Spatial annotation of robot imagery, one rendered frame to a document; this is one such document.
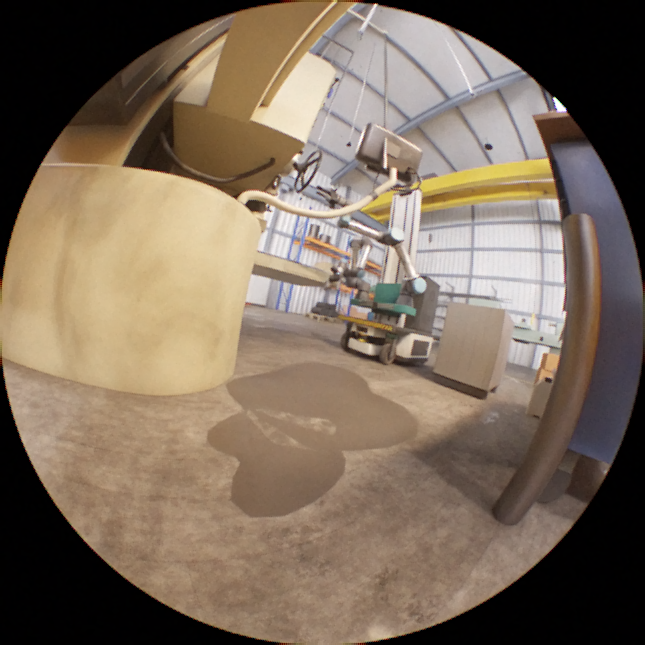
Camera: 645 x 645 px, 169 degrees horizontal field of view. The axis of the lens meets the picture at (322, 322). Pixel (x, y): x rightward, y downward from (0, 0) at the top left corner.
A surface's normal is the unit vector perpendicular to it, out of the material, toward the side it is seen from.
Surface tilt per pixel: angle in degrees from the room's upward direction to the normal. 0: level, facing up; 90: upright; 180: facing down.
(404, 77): 169
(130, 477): 0
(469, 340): 90
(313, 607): 0
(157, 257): 90
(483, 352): 90
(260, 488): 0
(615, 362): 90
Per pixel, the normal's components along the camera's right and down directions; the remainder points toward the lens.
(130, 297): 0.53, 0.15
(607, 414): -0.85, -0.15
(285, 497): 0.21, -0.98
